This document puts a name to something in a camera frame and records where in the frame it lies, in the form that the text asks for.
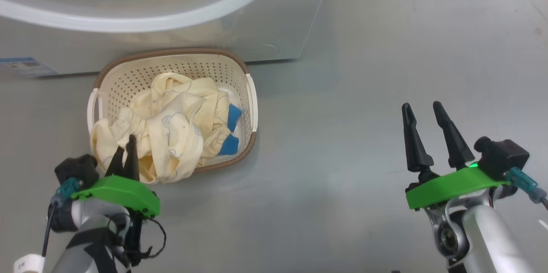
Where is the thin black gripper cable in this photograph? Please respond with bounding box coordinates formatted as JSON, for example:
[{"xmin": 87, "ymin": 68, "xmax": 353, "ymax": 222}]
[{"xmin": 109, "ymin": 211, "xmax": 167, "ymax": 267}]

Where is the camera teal plug cable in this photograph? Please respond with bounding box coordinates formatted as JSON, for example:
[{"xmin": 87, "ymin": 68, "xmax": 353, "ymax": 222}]
[
  {"xmin": 507, "ymin": 167, "xmax": 548, "ymax": 211},
  {"xmin": 42, "ymin": 178, "xmax": 83, "ymax": 258}
]

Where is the cream perforated laundry basket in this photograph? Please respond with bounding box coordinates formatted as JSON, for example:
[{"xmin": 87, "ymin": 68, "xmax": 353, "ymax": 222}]
[{"xmin": 87, "ymin": 47, "xmax": 259, "ymax": 175}]

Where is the cream yellow garment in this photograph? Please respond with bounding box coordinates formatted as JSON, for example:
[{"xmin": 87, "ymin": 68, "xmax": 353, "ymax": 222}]
[{"xmin": 89, "ymin": 93, "xmax": 205, "ymax": 184}]

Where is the white front-load washing machine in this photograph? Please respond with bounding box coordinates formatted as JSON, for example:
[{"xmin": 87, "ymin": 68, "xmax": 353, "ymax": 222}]
[{"xmin": 0, "ymin": 0, "xmax": 337, "ymax": 77}]

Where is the left camera teal plug cable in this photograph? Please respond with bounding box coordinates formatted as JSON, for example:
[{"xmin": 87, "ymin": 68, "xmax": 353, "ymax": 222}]
[{"xmin": 42, "ymin": 178, "xmax": 83, "ymax": 258}]

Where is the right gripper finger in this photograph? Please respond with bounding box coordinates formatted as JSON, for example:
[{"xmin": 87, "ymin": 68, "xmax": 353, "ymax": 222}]
[
  {"xmin": 402, "ymin": 103, "xmax": 435, "ymax": 173},
  {"xmin": 432, "ymin": 101, "xmax": 476, "ymax": 170}
]

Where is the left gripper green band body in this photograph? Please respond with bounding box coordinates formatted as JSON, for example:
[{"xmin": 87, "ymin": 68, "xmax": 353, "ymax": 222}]
[{"xmin": 71, "ymin": 175, "xmax": 161, "ymax": 217}]

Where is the blue energy label sticker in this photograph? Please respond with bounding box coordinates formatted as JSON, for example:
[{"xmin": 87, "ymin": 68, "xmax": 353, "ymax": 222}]
[{"xmin": 0, "ymin": 57, "xmax": 58, "ymax": 77}]

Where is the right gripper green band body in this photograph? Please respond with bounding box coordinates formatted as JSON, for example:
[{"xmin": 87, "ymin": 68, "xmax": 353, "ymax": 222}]
[{"xmin": 405, "ymin": 166, "xmax": 512, "ymax": 211}]

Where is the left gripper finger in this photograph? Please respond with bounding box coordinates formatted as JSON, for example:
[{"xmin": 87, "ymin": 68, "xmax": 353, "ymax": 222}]
[
  {"xmin": 105, "ymin": 147, "xmax": 125, "ymax": 176},
  {"xmin": 124, "ymin": 135, "xmax": 140, "ymax": 179}
]

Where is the right camera teal plug cable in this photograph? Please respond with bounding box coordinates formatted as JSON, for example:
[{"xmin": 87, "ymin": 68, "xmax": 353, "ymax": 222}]
[{"xmin": 507, "ymin": 167, "xmax": 548, "ymax": 211}]

